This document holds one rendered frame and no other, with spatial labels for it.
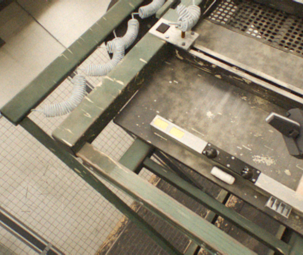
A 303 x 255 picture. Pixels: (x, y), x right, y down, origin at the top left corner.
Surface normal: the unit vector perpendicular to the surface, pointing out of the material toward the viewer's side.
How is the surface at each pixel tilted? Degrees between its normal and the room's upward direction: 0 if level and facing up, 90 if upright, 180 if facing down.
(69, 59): 90
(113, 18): 90
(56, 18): 90
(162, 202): 58
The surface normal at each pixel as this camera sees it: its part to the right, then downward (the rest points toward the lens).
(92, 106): -0.04, -0.50
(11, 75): 0.38, -0.13
